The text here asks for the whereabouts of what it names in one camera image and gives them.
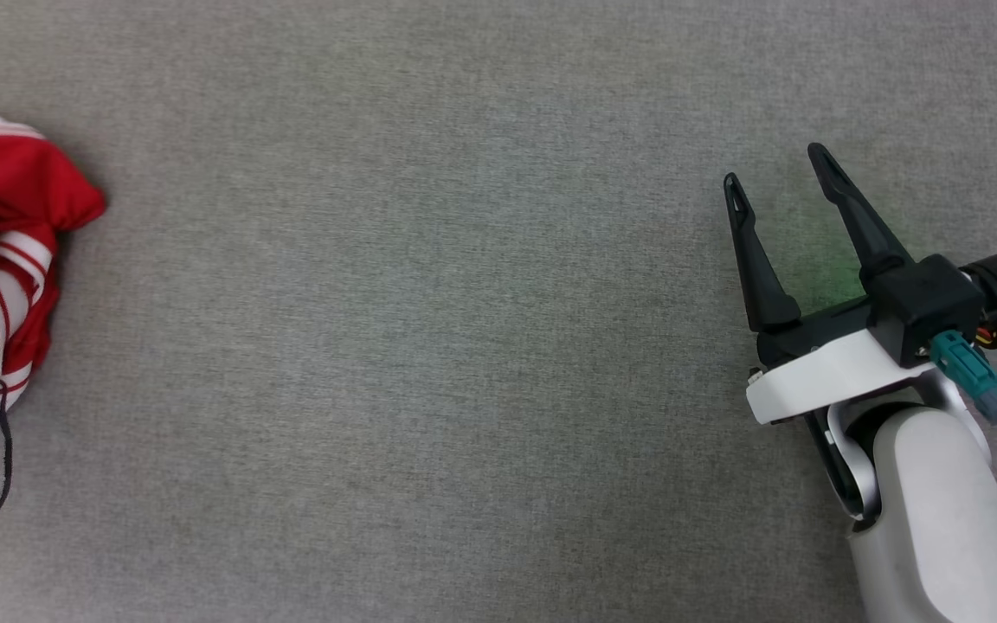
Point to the red and white garment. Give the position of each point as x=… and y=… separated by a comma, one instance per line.
x=5, y=182

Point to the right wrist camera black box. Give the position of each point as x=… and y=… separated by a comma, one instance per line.
x=923, y=303

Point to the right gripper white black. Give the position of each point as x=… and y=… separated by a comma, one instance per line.
x=819, y=372

